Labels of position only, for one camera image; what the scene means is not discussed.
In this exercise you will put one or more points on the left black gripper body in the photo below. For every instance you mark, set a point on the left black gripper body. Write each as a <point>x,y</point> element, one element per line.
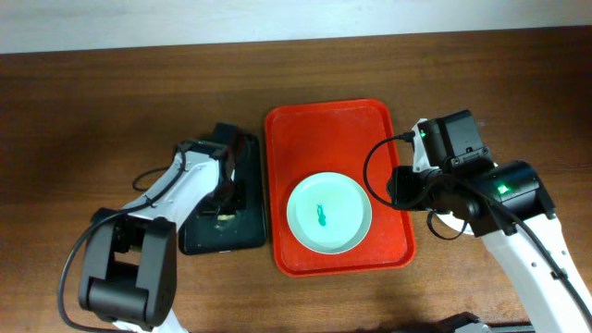
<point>228,199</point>

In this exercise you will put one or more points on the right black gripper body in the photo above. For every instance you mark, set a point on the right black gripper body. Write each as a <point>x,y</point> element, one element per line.
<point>419,191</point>

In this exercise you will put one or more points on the green yellow sponge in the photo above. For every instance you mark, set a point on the green yellow sponge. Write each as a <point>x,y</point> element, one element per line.
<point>225,217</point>

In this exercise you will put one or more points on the light blue plate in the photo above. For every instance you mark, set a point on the light blue plate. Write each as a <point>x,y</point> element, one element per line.
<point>455,224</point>

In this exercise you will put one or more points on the pale green plate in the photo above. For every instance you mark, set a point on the pale green plate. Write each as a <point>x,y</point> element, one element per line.
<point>329,213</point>

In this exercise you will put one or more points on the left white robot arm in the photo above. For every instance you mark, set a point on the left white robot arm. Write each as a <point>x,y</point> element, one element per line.
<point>129,275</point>

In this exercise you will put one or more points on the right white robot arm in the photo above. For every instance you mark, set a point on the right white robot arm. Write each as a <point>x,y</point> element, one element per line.
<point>506,206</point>

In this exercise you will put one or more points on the black plastic tray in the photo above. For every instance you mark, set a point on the black plastic tray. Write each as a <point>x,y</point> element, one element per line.
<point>200,234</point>

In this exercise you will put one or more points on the red plastic tray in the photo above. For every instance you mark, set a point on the red plastic tray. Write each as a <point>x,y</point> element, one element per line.
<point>342,137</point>

